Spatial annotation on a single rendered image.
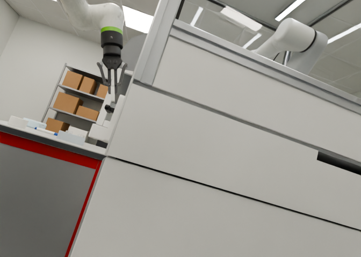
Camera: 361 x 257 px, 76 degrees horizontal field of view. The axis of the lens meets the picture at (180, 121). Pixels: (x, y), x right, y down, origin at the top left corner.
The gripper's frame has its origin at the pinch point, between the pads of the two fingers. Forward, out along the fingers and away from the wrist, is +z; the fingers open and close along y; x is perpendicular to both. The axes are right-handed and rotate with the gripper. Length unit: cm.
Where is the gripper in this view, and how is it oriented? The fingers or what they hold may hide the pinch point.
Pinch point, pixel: (113, 94)
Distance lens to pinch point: 102.4
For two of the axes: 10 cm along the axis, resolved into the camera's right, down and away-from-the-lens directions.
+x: 2.3, -1.0, -9.7
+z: 0.4, 9.9, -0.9
